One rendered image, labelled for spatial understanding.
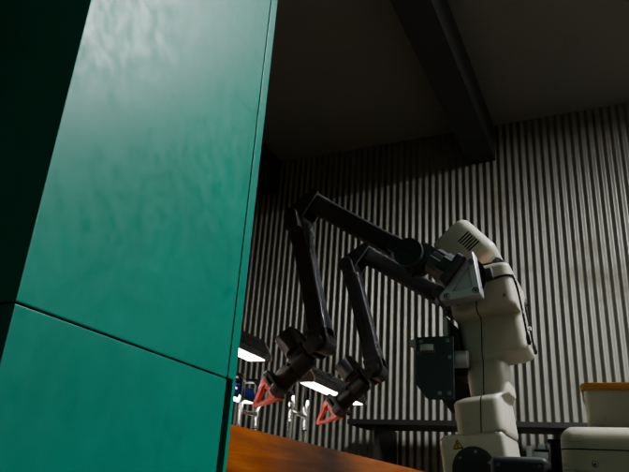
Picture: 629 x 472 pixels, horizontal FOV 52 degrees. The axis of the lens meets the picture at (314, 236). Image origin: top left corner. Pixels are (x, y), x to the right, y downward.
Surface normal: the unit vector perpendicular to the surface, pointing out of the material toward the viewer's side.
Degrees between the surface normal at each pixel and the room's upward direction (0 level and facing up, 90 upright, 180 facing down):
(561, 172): 90
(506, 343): 90
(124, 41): 90
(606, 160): 90
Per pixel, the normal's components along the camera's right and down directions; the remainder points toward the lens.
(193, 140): 0.92, -0.09
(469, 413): -0.42, -0.37
